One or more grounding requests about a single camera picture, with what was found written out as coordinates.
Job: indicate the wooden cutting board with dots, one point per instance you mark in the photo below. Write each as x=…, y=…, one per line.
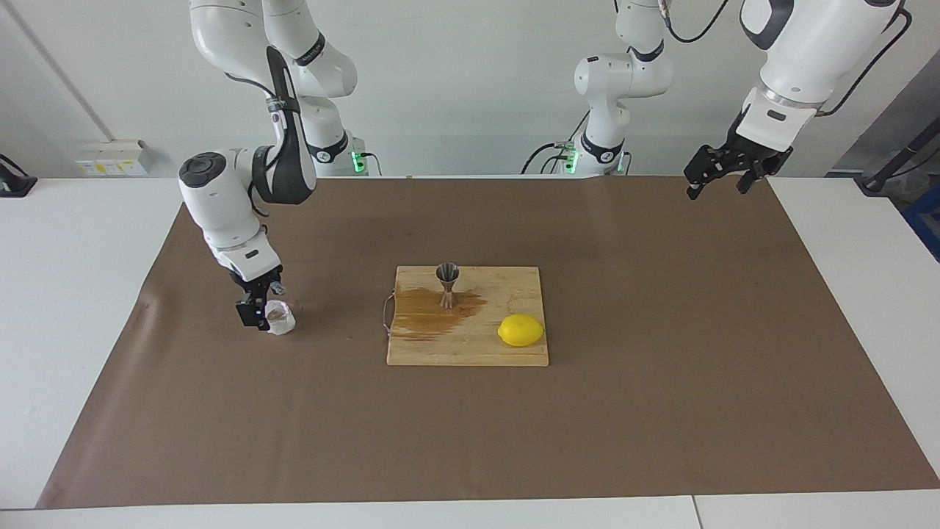
x=470, y=345

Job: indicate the steel double jigger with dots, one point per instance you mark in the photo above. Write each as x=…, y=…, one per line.
x=448, y=273

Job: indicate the black clamp base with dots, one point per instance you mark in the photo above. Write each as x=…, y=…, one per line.
x=15, y=184

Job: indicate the black stand pole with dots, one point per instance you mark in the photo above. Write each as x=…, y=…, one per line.
x=899, y=158

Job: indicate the brown paper table mat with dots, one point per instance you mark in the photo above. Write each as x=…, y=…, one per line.
x=661, y=411

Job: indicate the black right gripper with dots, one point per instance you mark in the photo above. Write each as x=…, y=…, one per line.
x=255, y=285

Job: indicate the crinkled clear plastic cup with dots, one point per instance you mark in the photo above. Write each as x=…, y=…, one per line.
x=280, y=317

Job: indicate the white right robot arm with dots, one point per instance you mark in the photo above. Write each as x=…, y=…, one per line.
x=220, y=198

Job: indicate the yellow lemon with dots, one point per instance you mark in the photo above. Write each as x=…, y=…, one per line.
x=521, y=330

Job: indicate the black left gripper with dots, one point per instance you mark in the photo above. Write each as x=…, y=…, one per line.
x=756, y=158

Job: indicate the white wall power strip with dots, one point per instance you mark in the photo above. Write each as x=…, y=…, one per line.
x=110, y=165

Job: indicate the blue crate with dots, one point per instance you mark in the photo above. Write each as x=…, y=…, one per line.
x=927, y=220

